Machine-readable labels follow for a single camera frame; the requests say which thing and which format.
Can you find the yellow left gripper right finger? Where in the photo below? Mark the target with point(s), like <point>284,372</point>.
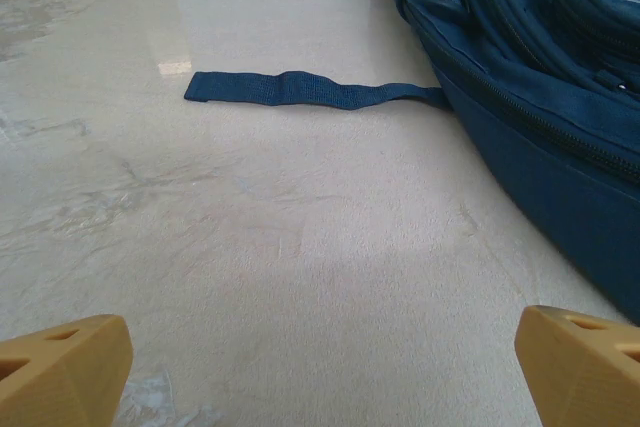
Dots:
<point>585,382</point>

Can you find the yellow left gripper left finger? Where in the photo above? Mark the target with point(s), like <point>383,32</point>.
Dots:
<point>60,377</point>

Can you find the navy blue backpack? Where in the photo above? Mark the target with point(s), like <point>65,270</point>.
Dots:
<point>550,147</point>

